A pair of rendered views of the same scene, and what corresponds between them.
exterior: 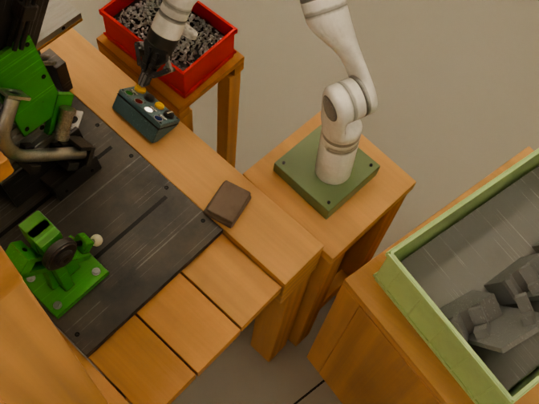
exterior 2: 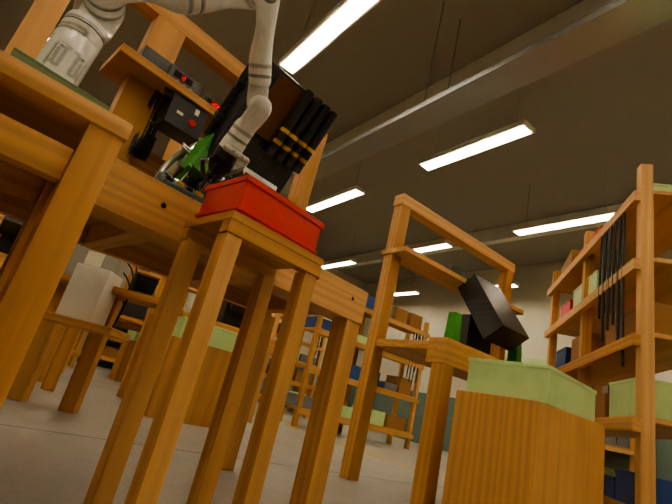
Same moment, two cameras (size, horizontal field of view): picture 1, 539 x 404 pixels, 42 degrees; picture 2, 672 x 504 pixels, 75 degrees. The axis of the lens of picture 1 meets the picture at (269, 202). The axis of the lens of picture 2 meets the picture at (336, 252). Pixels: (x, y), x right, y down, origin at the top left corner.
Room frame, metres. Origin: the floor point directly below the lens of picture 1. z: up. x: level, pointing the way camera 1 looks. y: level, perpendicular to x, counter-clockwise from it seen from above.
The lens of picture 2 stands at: (1.77, -0.82, 0.40)
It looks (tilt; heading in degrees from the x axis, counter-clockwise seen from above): 19 degrees up; 103
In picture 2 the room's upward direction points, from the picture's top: 14 degrees clockwise
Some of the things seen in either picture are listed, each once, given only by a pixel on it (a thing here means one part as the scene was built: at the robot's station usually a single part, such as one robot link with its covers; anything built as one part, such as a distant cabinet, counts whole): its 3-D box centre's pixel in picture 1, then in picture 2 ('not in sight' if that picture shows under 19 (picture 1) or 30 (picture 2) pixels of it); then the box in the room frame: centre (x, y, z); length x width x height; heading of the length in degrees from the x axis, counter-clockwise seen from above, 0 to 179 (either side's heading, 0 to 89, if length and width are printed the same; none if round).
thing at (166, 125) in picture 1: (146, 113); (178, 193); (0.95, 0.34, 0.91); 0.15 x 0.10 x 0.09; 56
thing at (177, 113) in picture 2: not in sight; (181, 120); (0.58, 0.70, 1.42); 0.17 x 0.12 x 0.15; 56
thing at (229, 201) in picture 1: (227, 203); not in sight; (0.74, 0.10, 0.91); 0.10 x 0.08 x 0.03; 159
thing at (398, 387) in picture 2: not in sight; (361, 364); (0.94, 6.67, 1.14); 2.45 x 0.55 x 2.28; 46
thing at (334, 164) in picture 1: (337, 151); (65, 60); (0.89, -0.14, 0.98); 0.09 x 0.09 x 0.17; 59
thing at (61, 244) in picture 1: (61, 255); not in sight; (0.47, 0.39, 1.12); 0.07 x 0.03 x 0.08; 146
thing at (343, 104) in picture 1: (344, 111); (97, 12); (0.90, -0.13, 1.14); 0.09 x 0.09 x 0.17; 36
